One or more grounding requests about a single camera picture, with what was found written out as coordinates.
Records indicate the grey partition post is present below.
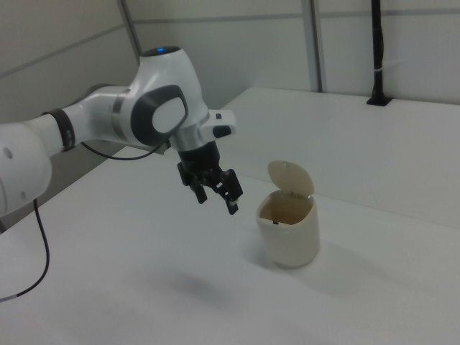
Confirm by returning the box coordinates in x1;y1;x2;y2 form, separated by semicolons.
118;0;142;66
308;0;328;93

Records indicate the small white lidded bin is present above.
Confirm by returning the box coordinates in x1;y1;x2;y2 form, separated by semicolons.
255;160;321;269

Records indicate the black pole with base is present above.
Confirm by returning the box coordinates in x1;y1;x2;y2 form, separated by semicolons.
366;0;393;107

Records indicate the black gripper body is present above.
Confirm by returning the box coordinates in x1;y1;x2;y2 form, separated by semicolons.
176;141;226;188

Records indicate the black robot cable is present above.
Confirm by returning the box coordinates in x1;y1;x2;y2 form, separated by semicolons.
0;141;171;303

